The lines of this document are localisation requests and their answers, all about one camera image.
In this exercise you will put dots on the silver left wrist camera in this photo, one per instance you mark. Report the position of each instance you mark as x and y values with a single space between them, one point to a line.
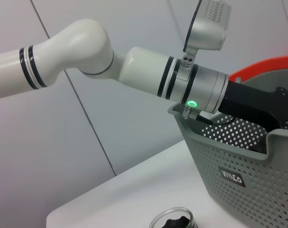
205 35

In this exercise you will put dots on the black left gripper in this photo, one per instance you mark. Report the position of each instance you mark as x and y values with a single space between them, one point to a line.
253 99

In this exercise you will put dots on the glass teacup with black base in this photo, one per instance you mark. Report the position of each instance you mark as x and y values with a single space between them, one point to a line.
174 221

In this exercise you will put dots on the grey perforated plastic storage bin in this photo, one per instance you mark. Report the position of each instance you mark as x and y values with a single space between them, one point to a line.
229 154

